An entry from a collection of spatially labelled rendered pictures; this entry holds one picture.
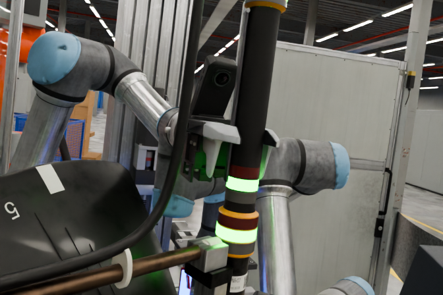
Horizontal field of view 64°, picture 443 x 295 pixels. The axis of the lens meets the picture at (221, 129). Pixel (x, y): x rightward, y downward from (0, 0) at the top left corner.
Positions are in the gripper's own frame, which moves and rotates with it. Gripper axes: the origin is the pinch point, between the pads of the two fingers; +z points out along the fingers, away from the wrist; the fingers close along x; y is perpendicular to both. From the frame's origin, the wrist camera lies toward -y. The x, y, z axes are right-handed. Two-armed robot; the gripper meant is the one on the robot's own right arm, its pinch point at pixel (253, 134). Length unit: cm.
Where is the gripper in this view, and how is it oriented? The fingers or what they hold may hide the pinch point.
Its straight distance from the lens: 36.0
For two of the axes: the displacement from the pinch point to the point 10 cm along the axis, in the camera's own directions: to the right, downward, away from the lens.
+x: -9.3, -0.9, -3.5
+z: 3.4, 0.9, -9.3
